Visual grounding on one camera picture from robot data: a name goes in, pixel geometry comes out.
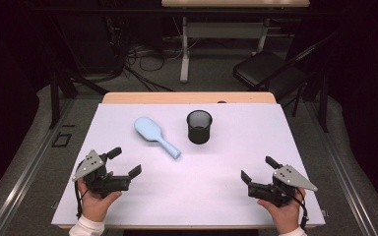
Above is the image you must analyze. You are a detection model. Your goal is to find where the metal floor rail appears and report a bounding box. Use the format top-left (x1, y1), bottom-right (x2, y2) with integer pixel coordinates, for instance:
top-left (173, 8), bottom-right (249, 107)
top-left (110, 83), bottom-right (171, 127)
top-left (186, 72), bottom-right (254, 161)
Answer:
top-left (0, 97), bottom-right (77, 236)
top-left (303, 101), bottom-right (378, 236)

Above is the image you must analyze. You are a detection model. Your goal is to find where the left hand-held gripper black cable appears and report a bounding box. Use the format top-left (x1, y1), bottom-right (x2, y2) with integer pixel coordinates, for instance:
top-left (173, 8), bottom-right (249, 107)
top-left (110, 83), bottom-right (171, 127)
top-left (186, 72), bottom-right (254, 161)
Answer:
top-left (74, 180), bottom-right (90, 220)

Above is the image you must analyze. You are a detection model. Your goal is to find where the light blue hairbrush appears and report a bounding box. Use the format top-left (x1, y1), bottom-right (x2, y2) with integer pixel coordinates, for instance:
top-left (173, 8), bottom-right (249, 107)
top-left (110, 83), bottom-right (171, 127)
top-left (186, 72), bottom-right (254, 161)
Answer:
top-left (134, 116), bottom-right (182, 160)

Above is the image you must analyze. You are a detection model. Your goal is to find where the hand-held gripper black cable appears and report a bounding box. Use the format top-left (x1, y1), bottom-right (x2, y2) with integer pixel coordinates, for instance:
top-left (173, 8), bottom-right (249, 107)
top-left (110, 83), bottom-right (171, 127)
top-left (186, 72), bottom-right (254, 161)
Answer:
top-left (74, 180), bottom-right (90, 220)
top-left (288, 192), bottom-right (309, 230)

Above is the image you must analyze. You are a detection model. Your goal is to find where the white table cover sheet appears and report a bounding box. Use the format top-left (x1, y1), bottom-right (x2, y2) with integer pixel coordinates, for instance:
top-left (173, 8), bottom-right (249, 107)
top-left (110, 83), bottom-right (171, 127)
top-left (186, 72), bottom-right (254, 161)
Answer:
top-left (50, 102), bottom-right (327, 227)

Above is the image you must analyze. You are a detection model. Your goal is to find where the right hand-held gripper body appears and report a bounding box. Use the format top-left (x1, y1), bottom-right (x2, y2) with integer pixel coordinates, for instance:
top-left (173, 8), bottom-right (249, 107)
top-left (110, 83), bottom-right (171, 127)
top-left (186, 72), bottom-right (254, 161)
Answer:
top-left (247, 164), bottom-right (319, 208)

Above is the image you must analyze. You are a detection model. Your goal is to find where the black metal stand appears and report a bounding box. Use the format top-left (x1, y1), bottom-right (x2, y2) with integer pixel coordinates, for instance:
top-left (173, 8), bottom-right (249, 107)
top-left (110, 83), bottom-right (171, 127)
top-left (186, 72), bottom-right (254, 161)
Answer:
top-left (47, 19), bottom-right (109, 130)
top-left (318, 72), bottom-right (330, 134)

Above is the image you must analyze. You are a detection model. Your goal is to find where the right hand-held gripper black cable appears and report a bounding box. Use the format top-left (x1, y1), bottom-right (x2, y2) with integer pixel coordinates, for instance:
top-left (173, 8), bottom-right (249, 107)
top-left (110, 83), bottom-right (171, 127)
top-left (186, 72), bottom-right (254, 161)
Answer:
top-left (288, 192), bottom-right (309, 230)

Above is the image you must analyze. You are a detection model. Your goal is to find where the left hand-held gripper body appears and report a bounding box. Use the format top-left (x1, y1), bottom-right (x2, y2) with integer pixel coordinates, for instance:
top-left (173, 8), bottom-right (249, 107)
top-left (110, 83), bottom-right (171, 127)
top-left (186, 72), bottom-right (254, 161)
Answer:
top-left (71, 148), bottom-right (132, 200)

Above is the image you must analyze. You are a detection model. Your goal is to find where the black mesh cup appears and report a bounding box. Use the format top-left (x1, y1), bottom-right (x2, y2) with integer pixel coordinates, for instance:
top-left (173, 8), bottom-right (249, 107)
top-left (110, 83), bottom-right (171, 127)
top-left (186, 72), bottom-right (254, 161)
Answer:
top-left (186, 109), bottom-right (214, 146)

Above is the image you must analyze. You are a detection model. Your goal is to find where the person's left hand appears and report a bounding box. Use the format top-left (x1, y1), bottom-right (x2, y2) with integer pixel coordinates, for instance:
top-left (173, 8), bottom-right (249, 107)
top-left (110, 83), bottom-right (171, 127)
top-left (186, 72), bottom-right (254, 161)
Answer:
top-left (77, 170), bottom-right (123, 223)

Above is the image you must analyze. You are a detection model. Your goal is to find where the black folding chair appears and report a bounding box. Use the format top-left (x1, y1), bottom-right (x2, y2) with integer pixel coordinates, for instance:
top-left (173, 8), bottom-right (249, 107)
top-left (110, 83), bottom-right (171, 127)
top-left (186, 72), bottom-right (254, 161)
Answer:
top-left (232, 30), bottom-right (340, 118)

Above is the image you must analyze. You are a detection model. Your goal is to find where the person's right hand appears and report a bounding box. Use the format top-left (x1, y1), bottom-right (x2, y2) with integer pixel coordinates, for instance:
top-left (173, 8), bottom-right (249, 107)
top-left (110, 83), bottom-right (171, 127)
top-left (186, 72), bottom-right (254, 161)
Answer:
top-left (257, 188), bottom-right (307, 234)

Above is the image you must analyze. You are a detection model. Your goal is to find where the white-legged wooden desk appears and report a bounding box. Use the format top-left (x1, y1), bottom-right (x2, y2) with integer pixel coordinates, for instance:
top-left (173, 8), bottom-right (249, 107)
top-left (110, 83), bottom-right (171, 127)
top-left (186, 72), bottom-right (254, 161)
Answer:
top-left (160, 0), bottom-right (311, 84)

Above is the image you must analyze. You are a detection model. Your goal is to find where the tangle of floor cables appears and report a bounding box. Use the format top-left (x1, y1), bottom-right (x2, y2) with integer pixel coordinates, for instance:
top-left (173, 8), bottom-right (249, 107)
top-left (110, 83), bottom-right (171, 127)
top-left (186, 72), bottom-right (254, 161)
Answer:
top-left (104, 16), bottom-right (175, 92)

